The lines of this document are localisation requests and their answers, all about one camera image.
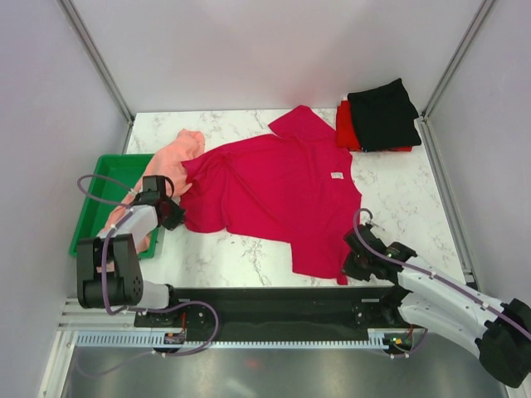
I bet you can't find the green plastic tray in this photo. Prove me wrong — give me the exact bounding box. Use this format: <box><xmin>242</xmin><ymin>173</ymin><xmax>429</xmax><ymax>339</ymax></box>
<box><xmin>70</xmin><ymin>154</ymin><xmax>160</xmax><ymax>260</ymax></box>

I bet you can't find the front aluminium rail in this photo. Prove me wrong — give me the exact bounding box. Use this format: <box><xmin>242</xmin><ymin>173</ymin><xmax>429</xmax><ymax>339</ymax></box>
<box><xmin>58</xmin><ymin>298</ymin><xmax>135</xmax><ymax>331</ymax></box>

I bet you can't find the aluminium frame post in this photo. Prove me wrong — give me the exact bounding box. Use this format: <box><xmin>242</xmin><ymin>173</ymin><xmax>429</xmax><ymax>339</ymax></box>
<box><xmin>421</xmin><ymin>0</ymin><xmax>499</xmax><ymax>119</ymax></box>
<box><xmin>57</xmin><ymin>0</ymin><xmax>136</xmax><ymax>124</ymax></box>

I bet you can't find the left aluminium frame post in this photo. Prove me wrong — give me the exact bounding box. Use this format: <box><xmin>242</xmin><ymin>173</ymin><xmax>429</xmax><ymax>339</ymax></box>
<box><xmin>57</xmin><ymin>0</ymin><xmax>136</xmax><ymax>124</ymax></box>

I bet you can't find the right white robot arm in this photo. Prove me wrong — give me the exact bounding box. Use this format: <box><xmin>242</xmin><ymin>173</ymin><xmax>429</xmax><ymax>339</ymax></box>
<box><xmin>343</xmin><ymin>223</ymin><xmax>530</xmax><ymax>388</ymax></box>

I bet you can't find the folded black t shirt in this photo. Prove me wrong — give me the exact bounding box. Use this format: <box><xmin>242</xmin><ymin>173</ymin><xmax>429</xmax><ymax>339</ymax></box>
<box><xmin>347</xmin><ymin>79</ymin><xmax>421</xmax><ymax>152</ymax></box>

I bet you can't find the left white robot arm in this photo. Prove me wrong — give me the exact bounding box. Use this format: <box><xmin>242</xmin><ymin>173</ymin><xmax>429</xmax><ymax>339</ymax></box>
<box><xmin>76</xmin><ymin>174</ymin><xmax>184</xmax><ymax>326</ymax></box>

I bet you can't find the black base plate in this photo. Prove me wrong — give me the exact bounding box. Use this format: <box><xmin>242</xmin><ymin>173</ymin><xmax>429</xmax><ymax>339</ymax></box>
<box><xmin>134</xmin><ymin>285</ymin><xmax>408</xmax><ymax>342</ymax></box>

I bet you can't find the magenta polo shirt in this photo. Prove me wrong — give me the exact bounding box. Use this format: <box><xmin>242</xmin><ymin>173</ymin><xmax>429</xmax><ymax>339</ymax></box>
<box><xmin>180</xmin><ymin>105</ymin><xmax>362</xmax><ymax>285</ymax></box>

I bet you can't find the salmon pink t shirt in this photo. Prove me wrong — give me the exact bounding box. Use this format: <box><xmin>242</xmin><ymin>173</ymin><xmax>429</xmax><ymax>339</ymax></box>
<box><xmin>100</xmin><ymin>129</ymin><xmax>205</xmax><ymax>254</ymax></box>

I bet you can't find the right aluminium frame post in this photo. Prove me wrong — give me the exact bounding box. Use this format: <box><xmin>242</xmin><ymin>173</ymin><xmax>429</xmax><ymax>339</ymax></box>
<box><xmin>421</xmin><ymin>0</ymin><xmax>499</xmax><ymax>119</ymax></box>

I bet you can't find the folded red t shirt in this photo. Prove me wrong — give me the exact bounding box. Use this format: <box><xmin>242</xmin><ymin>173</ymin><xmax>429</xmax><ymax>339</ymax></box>
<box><xmin>336</xmin><ymin>101</ymin><xmax>414</xmax><ymax>152</ymax></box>

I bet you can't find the white slotted cable duct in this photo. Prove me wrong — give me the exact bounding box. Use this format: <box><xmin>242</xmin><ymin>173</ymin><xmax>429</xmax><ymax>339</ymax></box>
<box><xmin>76</xmin><ymin>331</ymin><xmax>389</xmax><ymax>350</ymax></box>

